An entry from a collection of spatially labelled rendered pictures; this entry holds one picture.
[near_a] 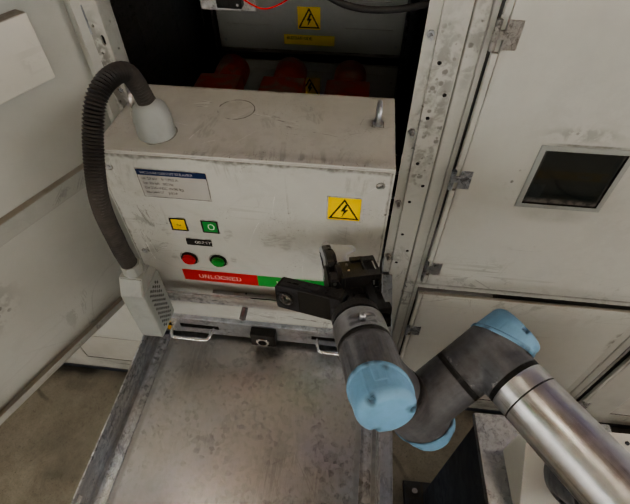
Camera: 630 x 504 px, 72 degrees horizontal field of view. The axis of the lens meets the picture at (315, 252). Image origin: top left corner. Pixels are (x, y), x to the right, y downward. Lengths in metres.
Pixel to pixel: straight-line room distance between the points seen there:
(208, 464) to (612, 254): 1.04
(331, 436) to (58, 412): 1.45
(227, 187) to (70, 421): 1.59
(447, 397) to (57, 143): 0.85
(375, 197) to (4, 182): 0.68
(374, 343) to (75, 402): 1.79
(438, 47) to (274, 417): 0.81
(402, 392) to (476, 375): 0.12
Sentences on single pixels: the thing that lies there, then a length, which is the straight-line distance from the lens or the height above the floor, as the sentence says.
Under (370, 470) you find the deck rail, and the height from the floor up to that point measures 0.85.
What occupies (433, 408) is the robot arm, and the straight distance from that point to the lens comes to 0.60.
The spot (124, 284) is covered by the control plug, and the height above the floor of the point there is 1.17.
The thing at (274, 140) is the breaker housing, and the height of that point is 1.39.
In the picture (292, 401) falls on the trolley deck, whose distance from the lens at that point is 1.04.
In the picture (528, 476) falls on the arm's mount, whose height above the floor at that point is 0.83.
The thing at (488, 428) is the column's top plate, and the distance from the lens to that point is 1.19.
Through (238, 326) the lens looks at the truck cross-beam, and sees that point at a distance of 1.06.
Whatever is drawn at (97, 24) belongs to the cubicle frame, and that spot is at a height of 1.49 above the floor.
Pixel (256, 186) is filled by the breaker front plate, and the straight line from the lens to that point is 0.73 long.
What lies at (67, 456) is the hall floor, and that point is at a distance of 2.12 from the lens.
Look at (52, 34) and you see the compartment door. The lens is 0.99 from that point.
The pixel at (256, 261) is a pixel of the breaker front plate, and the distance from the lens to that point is 0.87.
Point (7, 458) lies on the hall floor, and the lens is 2.23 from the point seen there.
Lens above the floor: 1.80
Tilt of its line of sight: 48 degrees down
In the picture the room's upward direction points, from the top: straight up
